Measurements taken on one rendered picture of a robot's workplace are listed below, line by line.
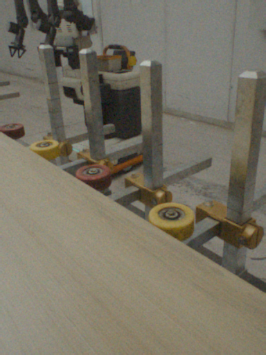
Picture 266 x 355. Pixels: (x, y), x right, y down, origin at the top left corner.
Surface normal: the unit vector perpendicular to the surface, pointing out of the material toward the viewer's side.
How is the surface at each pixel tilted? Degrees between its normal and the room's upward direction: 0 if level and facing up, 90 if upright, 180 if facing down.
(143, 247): 0
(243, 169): 90
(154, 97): 90
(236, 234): 90
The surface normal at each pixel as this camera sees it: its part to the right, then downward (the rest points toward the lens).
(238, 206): -0.77, 0.31
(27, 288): -0.05, -0.90
